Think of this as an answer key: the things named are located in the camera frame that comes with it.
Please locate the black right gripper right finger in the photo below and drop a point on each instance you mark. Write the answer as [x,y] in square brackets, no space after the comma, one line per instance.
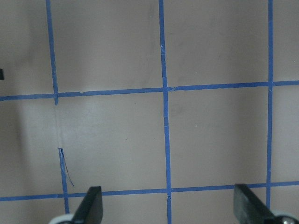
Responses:
[248,208]

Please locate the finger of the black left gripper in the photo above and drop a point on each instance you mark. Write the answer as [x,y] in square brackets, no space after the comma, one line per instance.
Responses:
[1,74]

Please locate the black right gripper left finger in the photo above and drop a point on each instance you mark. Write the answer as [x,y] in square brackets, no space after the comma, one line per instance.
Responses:
[90,211]

